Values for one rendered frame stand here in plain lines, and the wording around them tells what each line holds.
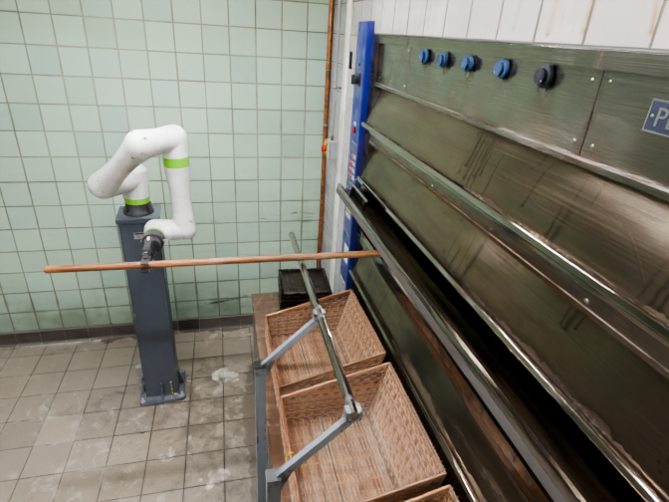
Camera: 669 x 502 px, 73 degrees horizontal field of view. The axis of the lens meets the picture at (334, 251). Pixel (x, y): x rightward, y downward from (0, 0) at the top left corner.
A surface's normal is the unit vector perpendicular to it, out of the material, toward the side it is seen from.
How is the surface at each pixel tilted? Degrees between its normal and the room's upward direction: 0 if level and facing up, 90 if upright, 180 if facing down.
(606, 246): 70
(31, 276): 90
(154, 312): 90
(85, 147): 90
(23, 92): 90
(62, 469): 0
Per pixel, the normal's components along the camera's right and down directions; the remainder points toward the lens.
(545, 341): -0.89, -0.26
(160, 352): 0.29, 0.44
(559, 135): -0.97, 0.05
